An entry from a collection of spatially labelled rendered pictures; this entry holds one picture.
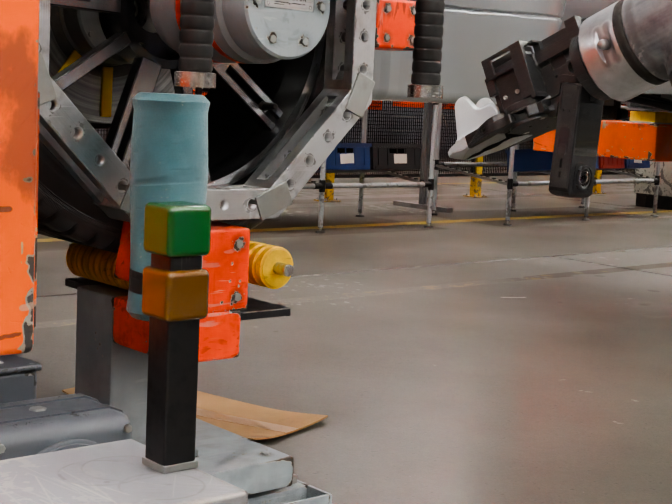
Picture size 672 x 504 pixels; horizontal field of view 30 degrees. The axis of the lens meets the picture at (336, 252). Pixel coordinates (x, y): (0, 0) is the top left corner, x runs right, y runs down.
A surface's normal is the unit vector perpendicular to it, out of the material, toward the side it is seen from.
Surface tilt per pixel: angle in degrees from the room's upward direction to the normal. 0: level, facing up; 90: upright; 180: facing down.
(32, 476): 0
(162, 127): 88
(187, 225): 90
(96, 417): 22
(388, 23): 90
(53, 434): 67
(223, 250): 90
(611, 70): 120
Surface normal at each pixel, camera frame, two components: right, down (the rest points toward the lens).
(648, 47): -0.53, 0.44
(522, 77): -0.71, 0.05
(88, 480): 0.05, -0.99
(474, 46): 0.65, 0.13
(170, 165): 0.15, 0.13
